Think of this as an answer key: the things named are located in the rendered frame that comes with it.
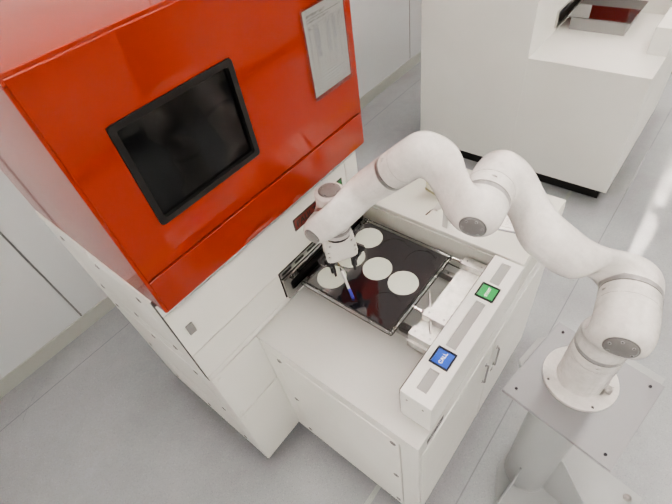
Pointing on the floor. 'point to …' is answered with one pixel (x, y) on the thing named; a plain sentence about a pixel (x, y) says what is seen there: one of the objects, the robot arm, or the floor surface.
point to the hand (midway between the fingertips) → (343, 266)
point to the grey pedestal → (556, 466)
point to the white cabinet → (349, 417)
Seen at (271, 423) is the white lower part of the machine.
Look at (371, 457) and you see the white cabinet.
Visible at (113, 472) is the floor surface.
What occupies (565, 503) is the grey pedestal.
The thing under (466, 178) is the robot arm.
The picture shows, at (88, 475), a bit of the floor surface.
